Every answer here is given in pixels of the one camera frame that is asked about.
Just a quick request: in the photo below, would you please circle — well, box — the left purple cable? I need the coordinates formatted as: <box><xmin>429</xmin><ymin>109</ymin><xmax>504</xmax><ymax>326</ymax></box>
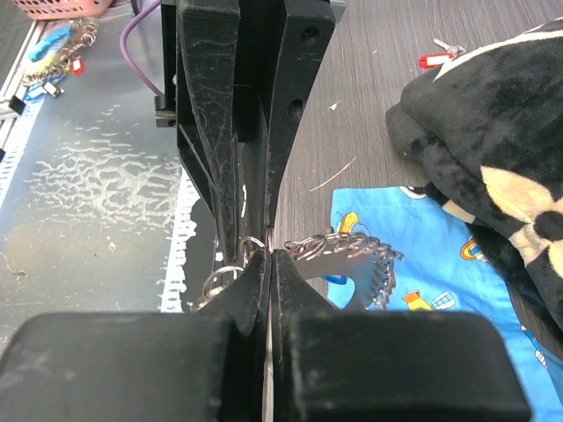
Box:
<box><xmin>119</xmin><ymin>0</ymin><xmax>167</xmax><ymax>98</ymax></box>

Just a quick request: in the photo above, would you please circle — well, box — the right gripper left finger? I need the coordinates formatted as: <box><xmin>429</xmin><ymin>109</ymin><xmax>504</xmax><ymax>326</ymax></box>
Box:
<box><xmin>1</xmin><ymin>251</ymin><xmax>271</xmax><ymax>421</ymax></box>

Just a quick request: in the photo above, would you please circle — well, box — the spare key bunch outside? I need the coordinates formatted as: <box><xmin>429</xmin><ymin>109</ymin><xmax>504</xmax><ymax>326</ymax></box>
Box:
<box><xmin>21</xmin><ymin>18</ymin><xmax>99</xmax><ymax>103</ymax></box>

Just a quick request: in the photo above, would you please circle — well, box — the large metal keyring with rings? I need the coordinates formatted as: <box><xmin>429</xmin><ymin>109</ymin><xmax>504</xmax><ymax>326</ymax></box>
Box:
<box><xmin>191</xmin><ymin>230</ymin><xmax>405</xmax><ymax>312</ymax></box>

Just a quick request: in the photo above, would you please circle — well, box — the red key tag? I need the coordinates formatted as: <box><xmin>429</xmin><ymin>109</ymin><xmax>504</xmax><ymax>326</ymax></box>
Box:
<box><xmin>418</xmin><ymin>39</ymin><xmax>465</xmax><ymax>69</ymax></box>

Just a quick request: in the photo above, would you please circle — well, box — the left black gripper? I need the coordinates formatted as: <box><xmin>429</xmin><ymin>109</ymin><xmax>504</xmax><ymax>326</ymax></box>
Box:
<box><xmin>154</xmin><ymin>0</ymin><xmax>335</xmax><ymax>259</ymax></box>

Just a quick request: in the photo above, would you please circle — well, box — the pink laundry basket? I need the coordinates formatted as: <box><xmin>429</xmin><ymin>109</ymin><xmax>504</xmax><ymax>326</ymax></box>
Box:
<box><xmin>11</xmin><ymin>0</ymin><xmax>113</xmax><ymax>20</ymax></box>

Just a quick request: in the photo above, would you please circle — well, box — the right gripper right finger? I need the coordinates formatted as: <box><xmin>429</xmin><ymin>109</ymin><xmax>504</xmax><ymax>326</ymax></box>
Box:
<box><xmin>270</xmin><ymin>250</ymin><xmax>532</xmax><ymax>421</ymax></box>

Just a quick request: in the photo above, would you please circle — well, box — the blue key tag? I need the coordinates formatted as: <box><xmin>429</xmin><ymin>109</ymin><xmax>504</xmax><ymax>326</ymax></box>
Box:
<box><xmin>324</xmin><ymin>275</ymin><xmax>347</xmax><ymax>286</ymax></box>

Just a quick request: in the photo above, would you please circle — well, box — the black floral plush pillow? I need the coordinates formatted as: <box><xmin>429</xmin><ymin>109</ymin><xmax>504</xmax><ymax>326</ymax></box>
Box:
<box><xmin>385</xmin><ymin>19</ymin><xmax>562</xmax><ymax>331</ymax></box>

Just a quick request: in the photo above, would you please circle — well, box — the white slotted cable duct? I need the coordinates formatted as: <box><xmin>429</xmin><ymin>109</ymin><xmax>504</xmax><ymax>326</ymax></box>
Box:
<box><xmin>159</xmin><ymin>170</ymin><xmax>200</xmax><ymax>313</ymax></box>

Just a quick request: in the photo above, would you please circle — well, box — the blue cartoon print cloth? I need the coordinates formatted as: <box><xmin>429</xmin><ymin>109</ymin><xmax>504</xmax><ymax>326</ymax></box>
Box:
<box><xmin>331</xmin><ymin>186</ymin><xmax>562</xmax><ymax>421</ymax></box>

